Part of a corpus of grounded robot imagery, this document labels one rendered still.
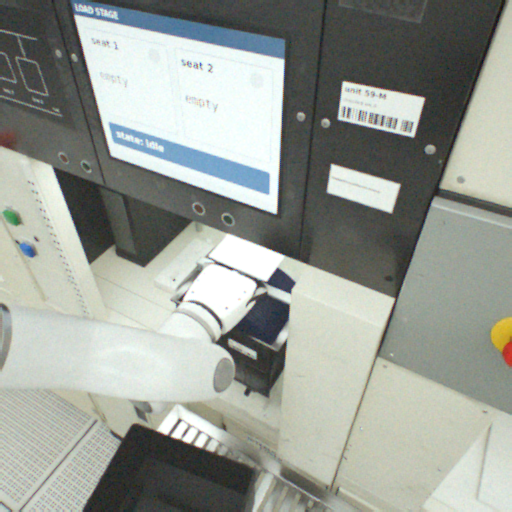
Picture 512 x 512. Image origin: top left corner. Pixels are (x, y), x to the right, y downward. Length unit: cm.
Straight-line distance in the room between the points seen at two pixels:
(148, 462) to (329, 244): 76
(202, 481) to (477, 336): 74
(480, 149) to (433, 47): 10
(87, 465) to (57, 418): 26
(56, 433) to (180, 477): 110
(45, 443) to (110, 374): 160
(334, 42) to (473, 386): 45
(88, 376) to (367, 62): 44
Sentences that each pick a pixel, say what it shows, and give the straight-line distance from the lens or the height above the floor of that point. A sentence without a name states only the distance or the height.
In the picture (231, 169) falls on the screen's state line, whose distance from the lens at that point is 57.
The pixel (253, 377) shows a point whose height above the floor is 105.
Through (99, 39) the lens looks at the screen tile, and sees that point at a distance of 62.
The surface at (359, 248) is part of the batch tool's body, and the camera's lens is 55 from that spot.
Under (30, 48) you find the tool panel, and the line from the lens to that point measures 73.
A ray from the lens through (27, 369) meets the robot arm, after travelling 53.
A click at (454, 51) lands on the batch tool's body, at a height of 170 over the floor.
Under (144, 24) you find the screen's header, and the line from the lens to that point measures 56.
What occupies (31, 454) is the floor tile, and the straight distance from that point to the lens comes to 216.
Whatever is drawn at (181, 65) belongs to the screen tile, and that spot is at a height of 163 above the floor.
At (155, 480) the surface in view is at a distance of 114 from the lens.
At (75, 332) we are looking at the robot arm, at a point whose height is 141.
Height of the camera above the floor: 183
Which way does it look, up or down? 44 degrees down
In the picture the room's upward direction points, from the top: straight up
